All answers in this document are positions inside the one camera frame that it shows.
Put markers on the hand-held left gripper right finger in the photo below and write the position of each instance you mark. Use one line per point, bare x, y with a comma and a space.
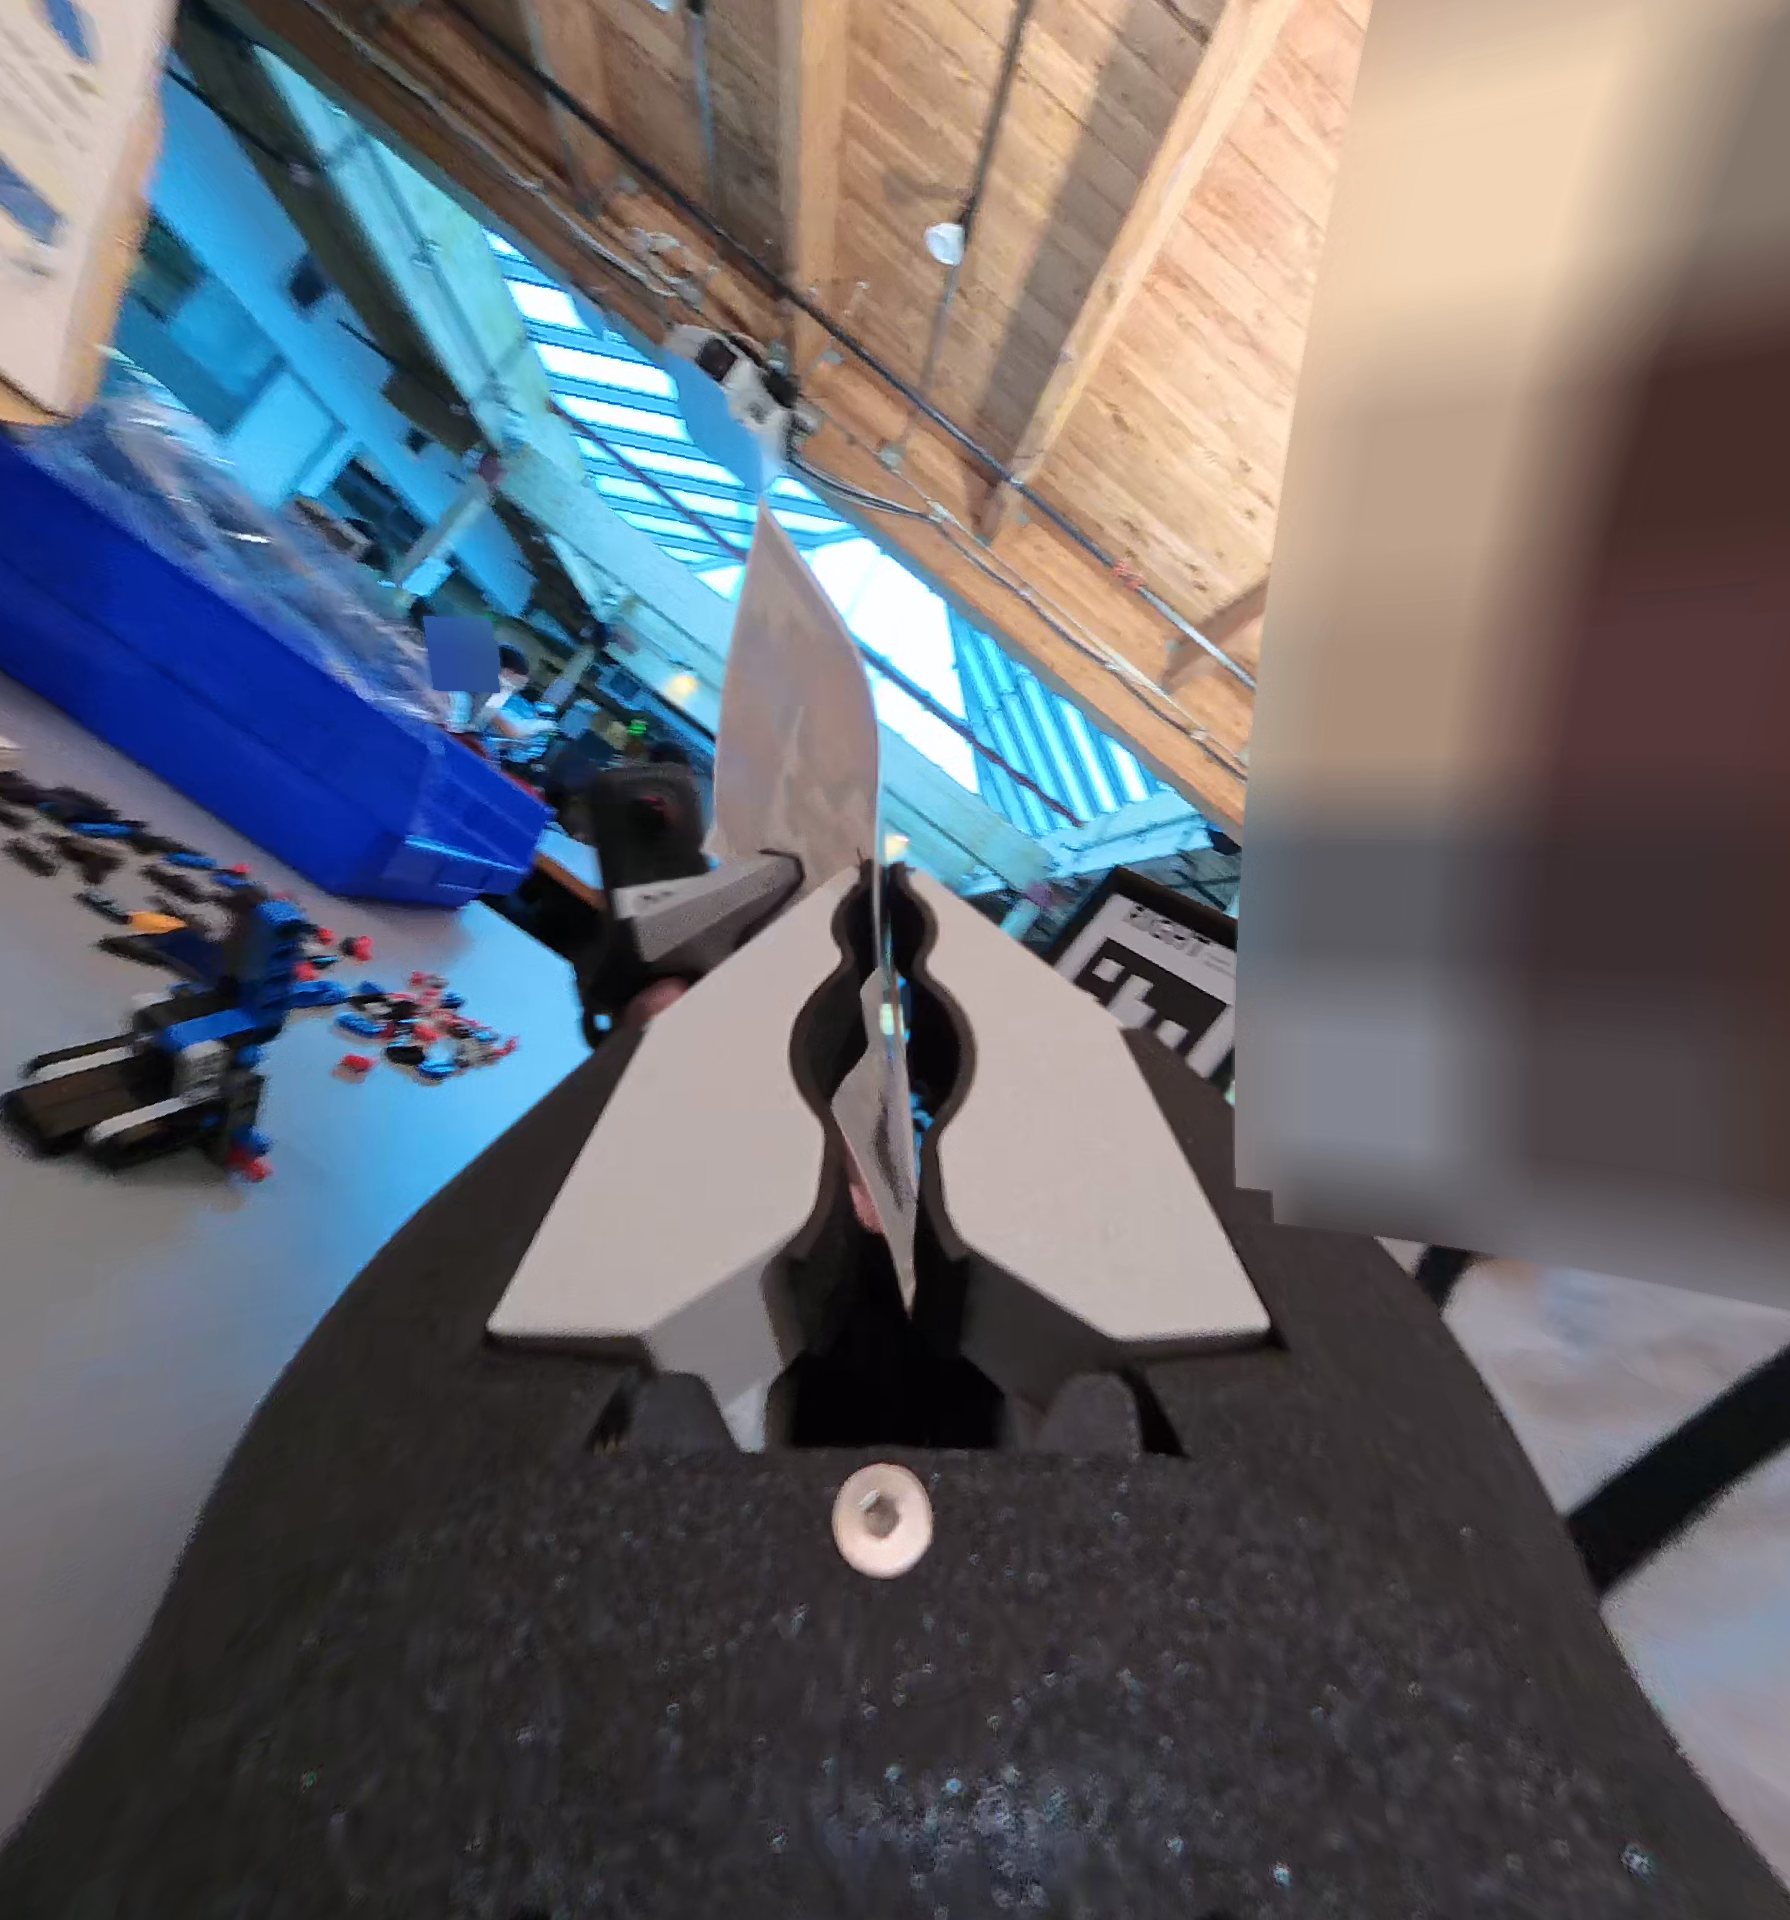
1105, 1184

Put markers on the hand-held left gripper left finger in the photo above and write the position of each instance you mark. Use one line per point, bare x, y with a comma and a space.
653, 1184

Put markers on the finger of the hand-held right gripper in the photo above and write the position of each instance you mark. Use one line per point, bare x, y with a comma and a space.
699, 916

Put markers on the colourful sticker sheet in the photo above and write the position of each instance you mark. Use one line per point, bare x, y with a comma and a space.
798, 720

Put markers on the orange lego connector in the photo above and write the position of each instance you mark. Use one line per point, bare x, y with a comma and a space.
159, 920

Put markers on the blue black lego subassembly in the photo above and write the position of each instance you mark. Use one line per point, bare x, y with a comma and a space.
159, 1065

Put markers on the pile of small lego pins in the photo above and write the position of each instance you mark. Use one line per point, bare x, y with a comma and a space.
70, 854

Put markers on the person's right hand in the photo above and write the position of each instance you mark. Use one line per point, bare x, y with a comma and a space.
658, 1002

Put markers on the black framed marker sign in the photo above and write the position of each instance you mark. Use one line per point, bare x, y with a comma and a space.
1158, 977

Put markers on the pile of red blue pieces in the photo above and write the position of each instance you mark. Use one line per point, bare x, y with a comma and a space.
422, 1035

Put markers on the white ceiling fixture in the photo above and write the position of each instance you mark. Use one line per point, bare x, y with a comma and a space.
744, 382

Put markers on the clear plastic bags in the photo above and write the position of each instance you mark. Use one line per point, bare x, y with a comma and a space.
265, 555

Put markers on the blue plastic bin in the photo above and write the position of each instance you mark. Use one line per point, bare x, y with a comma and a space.
159, 676

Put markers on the black chest harness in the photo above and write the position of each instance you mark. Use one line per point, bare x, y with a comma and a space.
1705, 1441

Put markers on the ceiling spotlight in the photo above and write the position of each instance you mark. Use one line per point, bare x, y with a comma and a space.
947, 240

